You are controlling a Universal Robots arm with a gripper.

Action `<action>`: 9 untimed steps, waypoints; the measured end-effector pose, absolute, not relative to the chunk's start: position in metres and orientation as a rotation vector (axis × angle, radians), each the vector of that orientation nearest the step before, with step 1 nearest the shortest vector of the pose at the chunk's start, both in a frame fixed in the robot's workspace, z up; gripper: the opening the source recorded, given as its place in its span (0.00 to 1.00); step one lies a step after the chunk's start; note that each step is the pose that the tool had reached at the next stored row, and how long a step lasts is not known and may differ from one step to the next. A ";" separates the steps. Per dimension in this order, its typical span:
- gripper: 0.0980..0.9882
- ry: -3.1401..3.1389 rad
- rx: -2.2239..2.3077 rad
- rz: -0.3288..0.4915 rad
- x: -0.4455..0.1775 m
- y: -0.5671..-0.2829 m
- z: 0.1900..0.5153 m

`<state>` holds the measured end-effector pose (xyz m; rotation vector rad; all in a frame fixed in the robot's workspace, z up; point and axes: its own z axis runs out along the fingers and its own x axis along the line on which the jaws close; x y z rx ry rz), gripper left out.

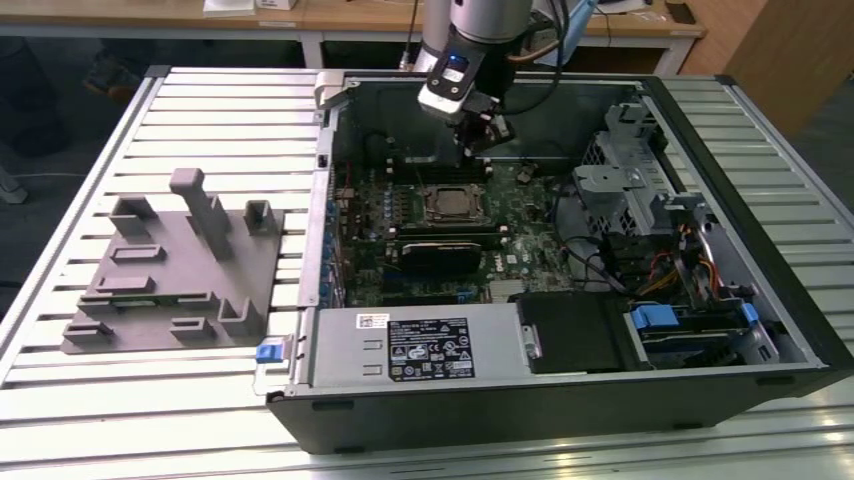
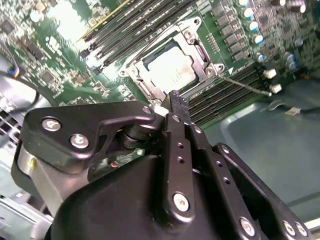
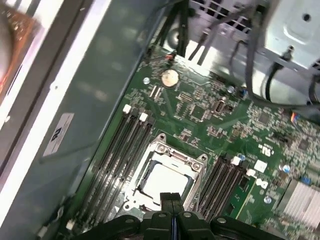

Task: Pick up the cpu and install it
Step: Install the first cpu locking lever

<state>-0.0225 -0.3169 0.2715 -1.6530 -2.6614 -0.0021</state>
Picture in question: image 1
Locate grey stand foot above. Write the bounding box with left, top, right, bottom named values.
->
left=0, top=167, right=30, bottom=205

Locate green RAM stick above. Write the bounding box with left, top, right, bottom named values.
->
left=110, top=294, right=186, bottom=307

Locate black plastic shroud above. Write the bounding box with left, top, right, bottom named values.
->
left=510, top=292, right=654, bottom=376

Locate grey power supply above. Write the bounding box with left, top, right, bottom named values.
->
left=284, top=305, right=537, bottom=397

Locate orange yellow wire bundle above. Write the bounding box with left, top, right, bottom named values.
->
left=690, top=224, right=729, bottom=301

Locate blue disk carrier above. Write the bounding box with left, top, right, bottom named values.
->
left=625, top=302, right=682, bottom=335

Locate wooden cabinet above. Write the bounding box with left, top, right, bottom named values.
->
left=679, top=0, right=854, bottom=144

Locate black PC case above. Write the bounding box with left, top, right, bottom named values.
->
left=264, top=69, right=854, bottom=456

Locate silver CPU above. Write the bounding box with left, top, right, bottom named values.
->
left=433, top=192, right=479, bottom=215

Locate blue case latch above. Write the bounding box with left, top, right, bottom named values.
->
left=256, top=337, right=290, bottom=364

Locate black graphics card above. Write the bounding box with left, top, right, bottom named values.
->
left=398, top=241, right=485, bottom=275

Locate CPU socket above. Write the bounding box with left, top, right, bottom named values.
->
left=417, top=182, right=494, bottom=225

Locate grey case latch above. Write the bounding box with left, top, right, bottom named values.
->
left=312, top=69, right=350, bottom=110

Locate black camera cable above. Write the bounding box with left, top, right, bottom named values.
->
left=499, top=0, right=573, bottom=117

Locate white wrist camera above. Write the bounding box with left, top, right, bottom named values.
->
left=417, top=47, right=490, bottom=117

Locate thin hanging cable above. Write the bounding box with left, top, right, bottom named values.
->
left=398, top=0, right=423, bottom=70

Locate silver chipset heatsink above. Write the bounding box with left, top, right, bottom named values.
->
left=490, top=279, right=530, bottom=302

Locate grey parts rack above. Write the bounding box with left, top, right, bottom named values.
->
left=60, top=167, right=290, bottom=356

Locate green motherboard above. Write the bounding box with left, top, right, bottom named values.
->
left=330, top=159, right=582, bottom=309

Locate metal drive cage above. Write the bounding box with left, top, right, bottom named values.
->
left=570, top=102, right=719, bottom=239

